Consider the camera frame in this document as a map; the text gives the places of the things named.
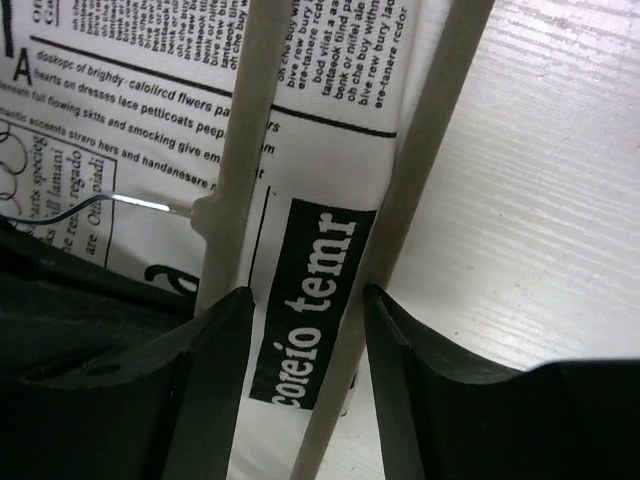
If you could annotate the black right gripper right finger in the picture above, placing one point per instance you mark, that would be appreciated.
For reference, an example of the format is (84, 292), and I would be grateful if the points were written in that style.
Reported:
(444, 412)

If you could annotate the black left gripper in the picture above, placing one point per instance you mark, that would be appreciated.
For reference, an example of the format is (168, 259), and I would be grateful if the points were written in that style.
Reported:
(58, 311)

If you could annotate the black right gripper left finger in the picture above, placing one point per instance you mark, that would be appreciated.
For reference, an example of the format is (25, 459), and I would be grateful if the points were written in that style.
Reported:
(163, 409)

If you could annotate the newspaper print trousers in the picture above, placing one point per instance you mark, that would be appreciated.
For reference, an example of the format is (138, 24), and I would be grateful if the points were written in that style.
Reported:
(310, 150)

